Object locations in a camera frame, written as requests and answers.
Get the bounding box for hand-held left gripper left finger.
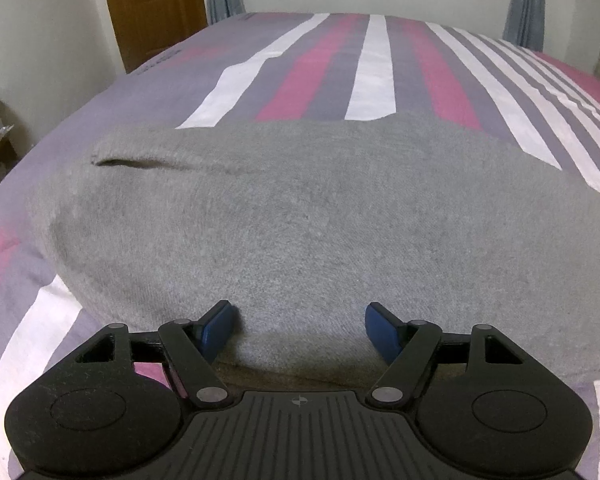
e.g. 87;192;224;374
72;300;239;411

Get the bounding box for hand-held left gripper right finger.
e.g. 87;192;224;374
364;301;526;409

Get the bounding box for grey towel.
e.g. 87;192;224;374
27;112;600;391

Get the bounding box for striped bed sheet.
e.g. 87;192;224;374
0;11;600;480

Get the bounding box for brown wooden door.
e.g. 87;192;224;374
99;0;210;74

